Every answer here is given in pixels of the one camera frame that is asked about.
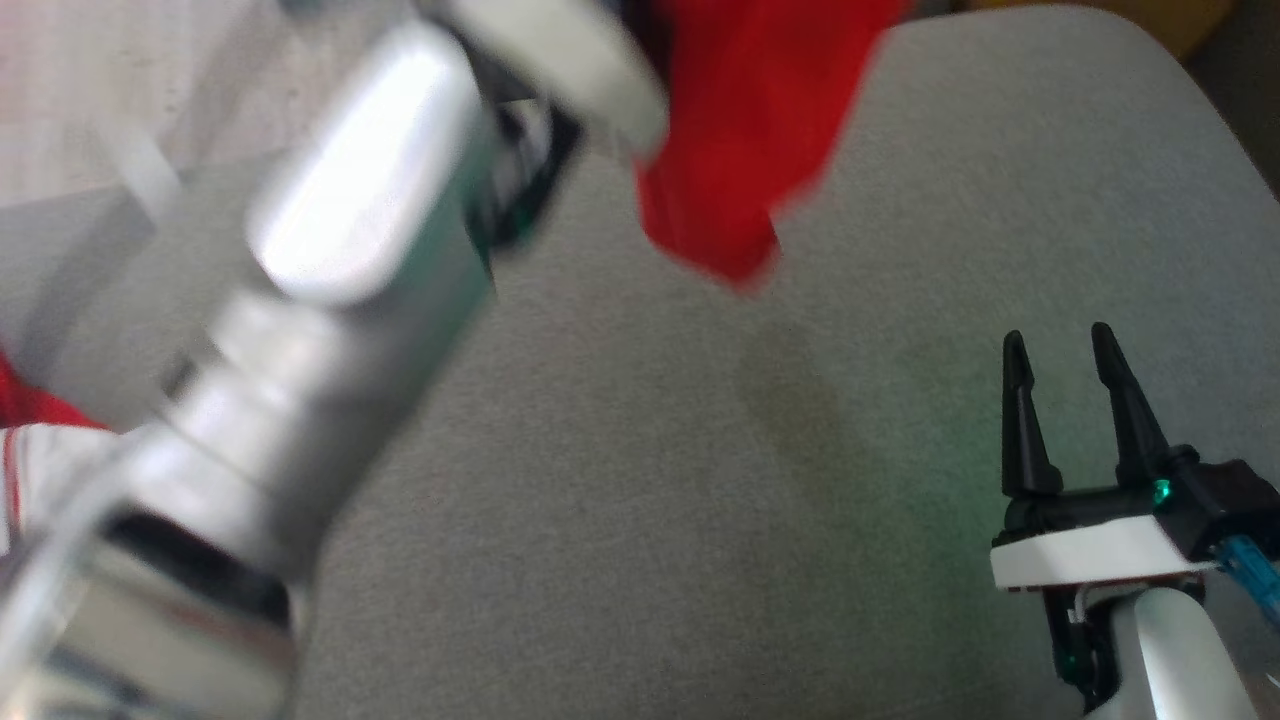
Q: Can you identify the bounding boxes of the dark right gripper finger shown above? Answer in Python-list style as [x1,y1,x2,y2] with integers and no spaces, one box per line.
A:
[1002,330,1064,499]
[1090,322,1173,489]

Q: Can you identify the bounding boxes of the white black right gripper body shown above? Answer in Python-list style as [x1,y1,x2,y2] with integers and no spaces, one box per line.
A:
[990,480,1218,593]

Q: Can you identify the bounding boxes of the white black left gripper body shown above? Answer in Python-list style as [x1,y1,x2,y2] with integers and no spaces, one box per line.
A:
[425,0,671,251]

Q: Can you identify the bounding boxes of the red and white trousers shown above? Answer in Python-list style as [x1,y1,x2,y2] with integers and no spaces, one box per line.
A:
[0,0,911,561]

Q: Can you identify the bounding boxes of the grey sofa seat cushion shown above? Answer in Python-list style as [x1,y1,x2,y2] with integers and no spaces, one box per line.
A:
[0,5,1280,720]

